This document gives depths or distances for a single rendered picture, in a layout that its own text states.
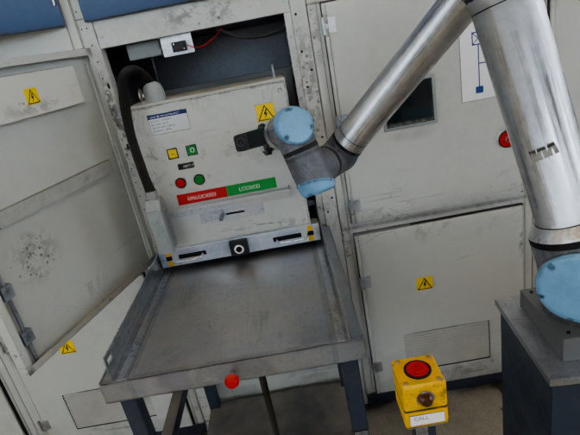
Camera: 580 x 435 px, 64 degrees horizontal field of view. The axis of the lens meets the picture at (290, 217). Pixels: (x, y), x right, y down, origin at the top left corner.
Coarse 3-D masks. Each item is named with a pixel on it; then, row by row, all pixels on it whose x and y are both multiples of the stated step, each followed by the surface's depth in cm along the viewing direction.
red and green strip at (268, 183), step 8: (240, 184) 148; (248, 184) 148; (256, 184) 148; (264, 184) 148; (272, 184) 149; (192, 192) 149; (200, 192) 149; (208, 192) 149; (216, 192) 149; (224, 192) 149; (232, 192) 149; (240, 192) 149; (184, 200) 149; (192, 200) 150; (200, 200) 150
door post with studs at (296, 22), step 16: (288, 0) 142; (288, 16) 144; (304, 16) 144; (288, 32) 146; (304, 32) 145; (304, 48) 147; (304, 64) 149; (304, 80) 151; (304, 96) 153; (320, 112) 155; (320, 128) 156; (320, 144) 158; (320, 208) 165; (336, 208) 167; (336, 224) 169; (336, 240) 171
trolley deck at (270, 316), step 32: (256, 256) 156; (288, 256) 152; (192, 288) 143; (224, 288) 140; (256, 288) 136; (288, 288) 133; (320, 288) 130; (160, 320) 129; (192, 320) 126; (224, 320) 123; (256, 320) 121; (288, 320) 118; (320, 320) 115; (352, 320) 113; (160, 352) 115; (192, 352) 113; (224, 352) 110; (256, 352) 108; (288, 352) 106; (320, 352) 107; (352, 352) 107; (128, 384) 108; (160, 384) 108; (192, 384) 109
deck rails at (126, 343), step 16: (320, 224) 154; (320, 240) 158; (320, 256) 147; (160, 272) 154; (320, 272) 137; (144, 288) 138; (160, 288) 146; (336, 288) 124; (144, 304) 136; (336, 304) 120; (128, 320) 122; (144, 320) 130; (336, 320) 114; (128, 336) 120; (144, 336) 123; (336, 336) 108; (112, 352) 110; (128, 352) 117; (112, 368) 109; (128, 368) 111
